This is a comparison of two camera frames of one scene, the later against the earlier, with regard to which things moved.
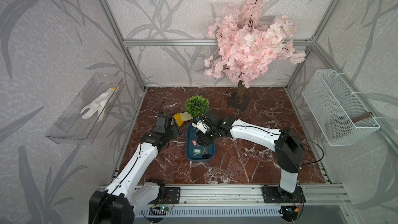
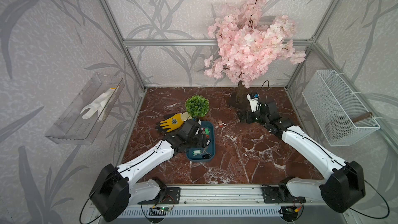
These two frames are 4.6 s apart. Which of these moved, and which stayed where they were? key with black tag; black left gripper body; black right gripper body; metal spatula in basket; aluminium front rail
Moved: black left gripper body; black right gripper body
Stayed: aluminium front rail; metal spatula in basket; key with black tag
